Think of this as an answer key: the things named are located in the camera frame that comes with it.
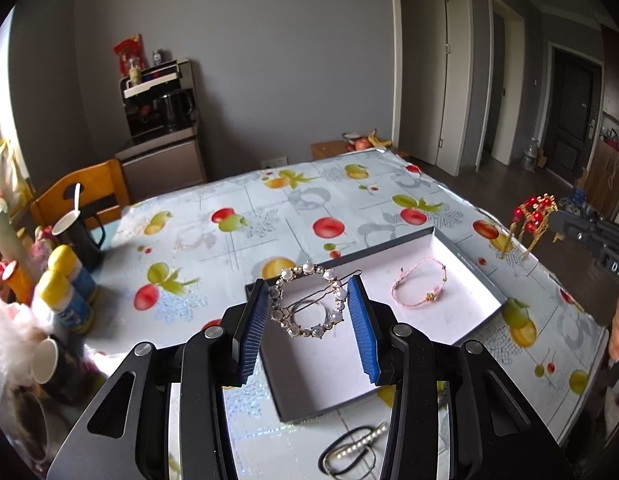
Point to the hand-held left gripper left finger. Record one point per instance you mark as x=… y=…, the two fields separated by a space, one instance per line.
x=252 y=332

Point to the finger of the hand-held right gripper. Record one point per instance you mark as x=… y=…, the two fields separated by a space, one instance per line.
x=577 y=230

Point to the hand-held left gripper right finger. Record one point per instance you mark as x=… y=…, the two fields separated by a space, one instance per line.
x=363 y=332

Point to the round pearl hair clip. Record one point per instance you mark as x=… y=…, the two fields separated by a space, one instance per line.
x=333 y=321

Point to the shallow grey box white inside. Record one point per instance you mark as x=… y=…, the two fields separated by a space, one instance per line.
x=439 y=280

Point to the red and gold hair ornament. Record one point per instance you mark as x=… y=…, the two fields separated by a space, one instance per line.
x=535 y=220

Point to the clear water jug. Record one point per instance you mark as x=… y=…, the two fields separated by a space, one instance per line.
x=530 y=155

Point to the fruit print tablecloth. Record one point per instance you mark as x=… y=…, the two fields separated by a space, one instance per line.
x=199 y=240

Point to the straight pearl hair clip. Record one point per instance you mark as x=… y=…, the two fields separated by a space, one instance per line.
x=357 y=442

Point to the dark entry door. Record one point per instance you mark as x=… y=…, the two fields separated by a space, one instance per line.
x=572 y=115

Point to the small wooden side table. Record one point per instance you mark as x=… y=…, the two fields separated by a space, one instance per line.
x=329 y=150

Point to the red apple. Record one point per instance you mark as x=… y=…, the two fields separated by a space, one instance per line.
x=362 y=144

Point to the black mug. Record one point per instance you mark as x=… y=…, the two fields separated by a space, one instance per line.
x=84 y=242

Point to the yellow cap blue bottle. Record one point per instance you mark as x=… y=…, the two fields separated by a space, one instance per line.
x=71 y=267
x=59 y=305

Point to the bunch of bananas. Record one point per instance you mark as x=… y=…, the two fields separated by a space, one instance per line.
x=378 y=138

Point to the grey water dispenser cabinet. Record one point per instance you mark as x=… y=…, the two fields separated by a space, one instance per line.
x=162 y=160

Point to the white bowl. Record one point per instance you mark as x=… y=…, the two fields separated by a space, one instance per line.
x=350 y=136

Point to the white paper cup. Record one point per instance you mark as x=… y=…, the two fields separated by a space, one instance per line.
x=44 y=362

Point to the wooden chair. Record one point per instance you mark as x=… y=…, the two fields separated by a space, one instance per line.
x=96 y=185

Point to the white spoon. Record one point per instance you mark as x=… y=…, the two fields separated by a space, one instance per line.
x=76 y=200

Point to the black kettle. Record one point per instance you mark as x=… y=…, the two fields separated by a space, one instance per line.
x=175 y=109

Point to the orange round container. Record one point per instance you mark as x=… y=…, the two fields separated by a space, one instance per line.
x=18 y=282

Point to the dark bowl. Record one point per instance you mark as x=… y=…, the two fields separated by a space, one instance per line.
x=31 y=427

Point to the white fluffy plush toy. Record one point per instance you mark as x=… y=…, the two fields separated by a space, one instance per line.
x=9 y=330

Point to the red packet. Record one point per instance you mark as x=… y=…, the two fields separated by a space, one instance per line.
x=128 y=52

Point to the white wall outlet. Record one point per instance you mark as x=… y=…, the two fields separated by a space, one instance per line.
x=273 y=161

